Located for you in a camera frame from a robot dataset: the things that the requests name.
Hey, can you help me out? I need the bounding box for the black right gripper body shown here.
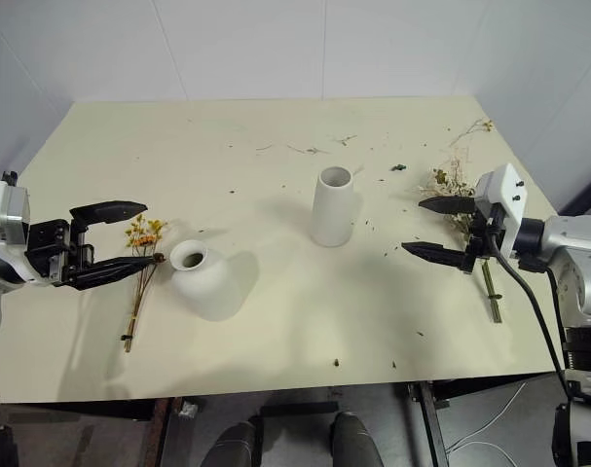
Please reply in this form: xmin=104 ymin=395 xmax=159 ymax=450
xmin=462 ymin=202 xmax=506 ymax=276

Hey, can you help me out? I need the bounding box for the tall white ceramic vase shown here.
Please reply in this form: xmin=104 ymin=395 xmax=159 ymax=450
xmin=310 ymin=165 xmax=356 ymax=249

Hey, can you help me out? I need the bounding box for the dark rounded shape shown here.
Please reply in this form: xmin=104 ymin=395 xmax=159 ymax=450
xmin=329 ymin=411 xmax=377 ymax=467
xmin=210 ymin=419 xmax=258 ymax=467

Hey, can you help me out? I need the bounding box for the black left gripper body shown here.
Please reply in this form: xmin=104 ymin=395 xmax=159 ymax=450
xmin=24 ymin=218 xmax=96 ymax=288

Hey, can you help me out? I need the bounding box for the loose dried yellow twig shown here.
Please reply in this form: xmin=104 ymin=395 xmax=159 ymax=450
xmin=448 ymin=116 xmax=496 ymax=150

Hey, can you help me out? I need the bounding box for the black metal table leg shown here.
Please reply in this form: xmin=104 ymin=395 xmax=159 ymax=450
xmin=405 ymin=380 xmax=448 ymax=467

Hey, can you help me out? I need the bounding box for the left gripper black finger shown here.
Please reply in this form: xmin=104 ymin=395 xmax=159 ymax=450
xmin=69 ymin=198 xmax=149 ymax=245
xmin=55 ymin=254 xmax=157 ymax=292

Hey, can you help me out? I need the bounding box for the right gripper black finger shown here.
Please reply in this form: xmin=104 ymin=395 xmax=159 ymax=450
xmin=417 ymin=195 xmax=478 ymax=216
xmin=401 ymin=240 xmax=472 ymax=270

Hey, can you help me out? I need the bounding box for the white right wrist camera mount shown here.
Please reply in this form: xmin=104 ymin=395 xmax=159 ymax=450
xmin=473 ymin=162 xmax=528 ymax=260

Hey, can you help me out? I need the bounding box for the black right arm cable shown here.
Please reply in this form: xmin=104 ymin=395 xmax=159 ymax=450
xmin=488 ymin=228 xmax=584 ymax=408

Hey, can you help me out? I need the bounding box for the yellow orange dried flower bunch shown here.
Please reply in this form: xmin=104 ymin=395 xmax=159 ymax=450
xmin=120 ymin=215 xmax=170 ymax=354

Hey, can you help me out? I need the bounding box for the beige dried flower bunch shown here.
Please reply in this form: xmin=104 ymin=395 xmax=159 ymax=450
xmin=417 ymin=149 xmax=505 ymax=325

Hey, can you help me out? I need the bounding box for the round white ceramic vase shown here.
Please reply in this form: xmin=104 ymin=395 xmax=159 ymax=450
xmin=169 ymin=239 xmax=243 ymax=323

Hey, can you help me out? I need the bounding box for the thin white floor wire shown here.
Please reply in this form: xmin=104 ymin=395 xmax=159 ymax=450
xmin=444 ymin=379 xmax=531 ymax=467

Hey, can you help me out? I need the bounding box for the rusty brown metal bar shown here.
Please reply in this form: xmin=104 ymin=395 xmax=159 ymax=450
xmin=142 ymin=397 xmax=180 ymax=467

